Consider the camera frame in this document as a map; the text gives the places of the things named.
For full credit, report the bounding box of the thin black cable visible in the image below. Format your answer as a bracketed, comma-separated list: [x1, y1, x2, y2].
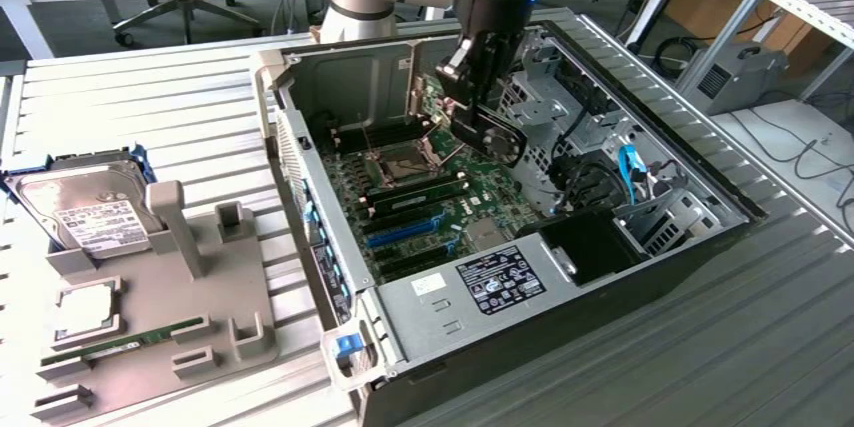
[725, 106, 854, 183]

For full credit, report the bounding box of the silver drive cage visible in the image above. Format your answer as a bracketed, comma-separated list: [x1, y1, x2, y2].
[496, 36, 675, 209]

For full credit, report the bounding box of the CPU socket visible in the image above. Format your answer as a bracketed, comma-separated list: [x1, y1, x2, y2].
[362, 141, 434, 188]

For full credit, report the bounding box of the green RAM stick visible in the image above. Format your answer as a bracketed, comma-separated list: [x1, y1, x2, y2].
[368, 184, 470, 217]
[38, 315, 205, 367]

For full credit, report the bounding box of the black power wire bundle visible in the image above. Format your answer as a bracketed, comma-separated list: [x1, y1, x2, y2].
[549, 149, 635, 214]

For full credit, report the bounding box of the blue case latch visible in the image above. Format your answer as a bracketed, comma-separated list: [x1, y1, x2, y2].
[330, 334, 362, 361]

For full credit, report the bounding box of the grey box device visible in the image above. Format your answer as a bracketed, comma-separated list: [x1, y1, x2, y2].
[692, 44, 793, 117]

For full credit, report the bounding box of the green motherboard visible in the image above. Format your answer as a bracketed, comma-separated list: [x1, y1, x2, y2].
[316, 114, 555, 286]

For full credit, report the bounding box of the blue expansion slot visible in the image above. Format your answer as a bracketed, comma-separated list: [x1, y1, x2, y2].
[362, 216, 441, 249]

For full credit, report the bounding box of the aluminium frame table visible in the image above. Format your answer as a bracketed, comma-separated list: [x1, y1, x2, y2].
[672, 0, 854, 103]

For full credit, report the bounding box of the black expansion slot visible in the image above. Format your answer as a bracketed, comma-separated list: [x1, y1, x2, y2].
[378, 249, 462, 282]
[370, 236, 454, 264]

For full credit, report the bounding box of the coiled black cable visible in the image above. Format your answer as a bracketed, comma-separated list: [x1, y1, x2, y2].
[651, 35, 699, 79]

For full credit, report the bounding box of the metal socket cover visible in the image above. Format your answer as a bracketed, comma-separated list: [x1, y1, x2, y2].
[416, 124, 468, 169]

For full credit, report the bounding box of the silver CPU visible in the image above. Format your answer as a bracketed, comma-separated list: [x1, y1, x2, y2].
[51, 284, 116, 342]

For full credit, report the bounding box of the thin metal locking lever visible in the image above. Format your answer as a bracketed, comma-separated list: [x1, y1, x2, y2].
[357, 111, 376, 161]

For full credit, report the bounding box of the grey parts rack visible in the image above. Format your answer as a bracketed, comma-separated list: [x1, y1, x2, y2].
[29, 179, 281, 423]

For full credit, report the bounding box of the blue disk caddy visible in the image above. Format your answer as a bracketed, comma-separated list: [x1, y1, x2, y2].
[0, 141, 160, 254]

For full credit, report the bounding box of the black RAM slot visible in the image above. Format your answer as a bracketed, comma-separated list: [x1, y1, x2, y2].
[365, 199, 458, 229]
[329, 120, 425, 146]
[358, 170, 468, 203]
[332, 129, 429, 154]

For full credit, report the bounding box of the graphics card with black fan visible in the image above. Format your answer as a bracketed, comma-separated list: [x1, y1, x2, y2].
[404, 38, 529, 169]

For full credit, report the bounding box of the black open PC case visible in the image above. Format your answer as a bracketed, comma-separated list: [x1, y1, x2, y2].
[246, 19, 768, 427]

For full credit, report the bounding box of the silver power supply unit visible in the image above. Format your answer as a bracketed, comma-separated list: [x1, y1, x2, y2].
[362, 232, 585, 367]

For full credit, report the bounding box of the silver disk bay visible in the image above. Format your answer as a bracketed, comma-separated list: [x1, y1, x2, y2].
[609, 186, 752, 261]

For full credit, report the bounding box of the blue wire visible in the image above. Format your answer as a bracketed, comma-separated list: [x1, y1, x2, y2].
[616, 141, 647, 208]

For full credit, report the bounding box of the office chair base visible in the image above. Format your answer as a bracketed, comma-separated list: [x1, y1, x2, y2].
[109, 0, 262, 47]

